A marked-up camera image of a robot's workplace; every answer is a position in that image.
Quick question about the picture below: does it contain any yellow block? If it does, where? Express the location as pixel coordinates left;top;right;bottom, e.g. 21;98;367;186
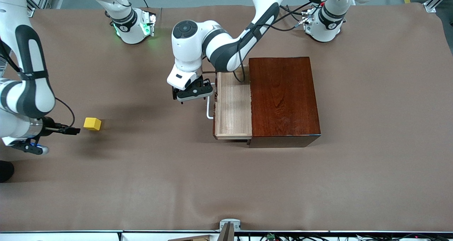
84;117;102;131

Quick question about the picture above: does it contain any light wood drawer white handle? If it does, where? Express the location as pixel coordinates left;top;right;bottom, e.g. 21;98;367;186
206;65;253;140

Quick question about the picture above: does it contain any dark brown wooden cabinet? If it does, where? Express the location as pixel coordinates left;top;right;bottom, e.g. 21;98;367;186
248;57;322;149

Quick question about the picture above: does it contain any table cover mat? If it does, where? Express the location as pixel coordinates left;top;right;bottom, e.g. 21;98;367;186
0;2;453;232

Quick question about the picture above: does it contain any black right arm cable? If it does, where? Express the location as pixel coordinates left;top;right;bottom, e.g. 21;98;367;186
55;98;76;127

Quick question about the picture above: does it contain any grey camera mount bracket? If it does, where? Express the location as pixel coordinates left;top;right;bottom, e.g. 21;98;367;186
219;219;241;241

